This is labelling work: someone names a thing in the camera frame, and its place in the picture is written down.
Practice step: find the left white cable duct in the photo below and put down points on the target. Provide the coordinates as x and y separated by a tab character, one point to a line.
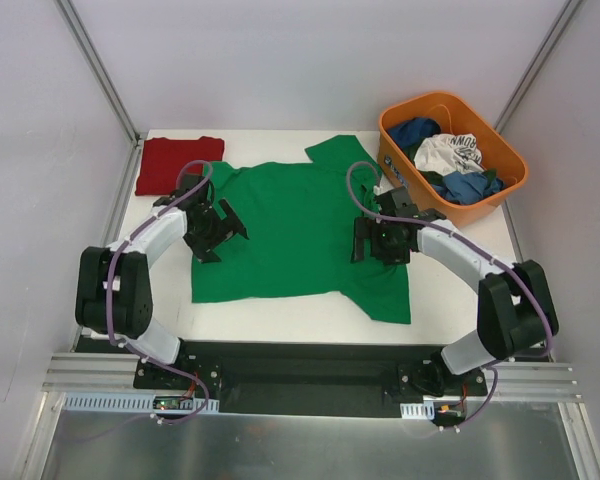
138	403

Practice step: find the aluminium post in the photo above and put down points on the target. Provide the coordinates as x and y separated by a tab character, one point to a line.
78	31
558	28

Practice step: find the aluminium frame rail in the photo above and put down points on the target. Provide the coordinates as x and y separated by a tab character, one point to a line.
110	372

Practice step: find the orange plastic basket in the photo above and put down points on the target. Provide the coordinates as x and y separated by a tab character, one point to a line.
454	116

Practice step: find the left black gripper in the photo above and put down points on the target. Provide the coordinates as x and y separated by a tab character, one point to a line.
220	231

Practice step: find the right white cable duct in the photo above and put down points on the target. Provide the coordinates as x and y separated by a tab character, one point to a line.
418	411

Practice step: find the folded red t-shirt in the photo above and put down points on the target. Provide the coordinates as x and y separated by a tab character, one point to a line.
163	159

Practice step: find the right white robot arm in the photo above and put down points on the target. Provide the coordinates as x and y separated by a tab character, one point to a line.
515	309

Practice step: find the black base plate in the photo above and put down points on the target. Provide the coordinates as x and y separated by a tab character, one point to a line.
342	380

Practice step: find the dark blue t-shirt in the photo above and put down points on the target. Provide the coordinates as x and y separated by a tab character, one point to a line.
413	132

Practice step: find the left aluminium post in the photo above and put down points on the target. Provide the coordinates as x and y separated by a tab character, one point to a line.
78	31

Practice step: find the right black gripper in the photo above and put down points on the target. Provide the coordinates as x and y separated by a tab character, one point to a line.
366	240

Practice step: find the white printed t-shirt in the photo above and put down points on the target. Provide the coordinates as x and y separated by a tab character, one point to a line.
447	153

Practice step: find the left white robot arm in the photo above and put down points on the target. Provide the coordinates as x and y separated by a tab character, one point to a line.
114	295

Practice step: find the right aluminium post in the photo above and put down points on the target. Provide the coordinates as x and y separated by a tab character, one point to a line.
558	28

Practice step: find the green t-shirt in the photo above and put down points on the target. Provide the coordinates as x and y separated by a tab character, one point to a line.
300	228

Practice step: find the white cable duct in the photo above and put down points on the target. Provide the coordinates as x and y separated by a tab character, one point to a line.
138	403
418	411

